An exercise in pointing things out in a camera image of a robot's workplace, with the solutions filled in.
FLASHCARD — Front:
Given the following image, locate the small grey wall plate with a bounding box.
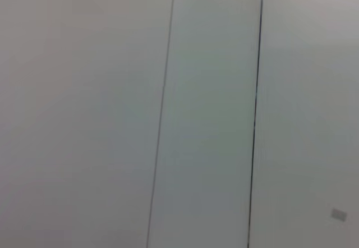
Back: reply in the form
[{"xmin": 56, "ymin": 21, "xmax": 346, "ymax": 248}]
[{"xmin": 330, "ymin": 208, "xmax": 348, "ymax": 222}]

